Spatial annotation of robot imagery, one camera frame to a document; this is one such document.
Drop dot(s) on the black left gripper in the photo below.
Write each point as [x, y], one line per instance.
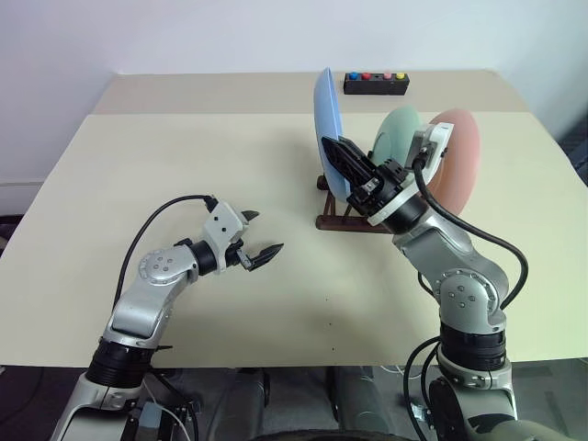
[238, 256]

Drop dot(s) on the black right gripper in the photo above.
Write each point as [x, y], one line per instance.
[381, 186]

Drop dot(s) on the green plate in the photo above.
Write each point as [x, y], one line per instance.
[395, 133]

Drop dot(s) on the blue plate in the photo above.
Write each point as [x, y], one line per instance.
[326, 110]

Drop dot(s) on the pink-red plate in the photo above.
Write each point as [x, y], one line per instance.
[461, 170]

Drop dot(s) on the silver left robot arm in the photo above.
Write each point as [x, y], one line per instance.
[151, 294]

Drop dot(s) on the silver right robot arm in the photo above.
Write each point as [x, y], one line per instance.
[459, 257]

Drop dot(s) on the dark wooden dish rack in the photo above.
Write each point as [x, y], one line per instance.
[340, 223]

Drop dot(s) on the black button box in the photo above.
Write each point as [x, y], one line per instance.
[376, 87]

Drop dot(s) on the dark rounded grey shape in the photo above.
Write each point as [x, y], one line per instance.
[363, 399]

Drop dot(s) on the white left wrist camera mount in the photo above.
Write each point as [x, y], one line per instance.
[222, 220]

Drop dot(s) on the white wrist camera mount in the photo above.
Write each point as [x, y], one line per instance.
[222, 220]
[436, 138]

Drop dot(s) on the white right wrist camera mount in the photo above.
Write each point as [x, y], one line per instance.
[436, 138]

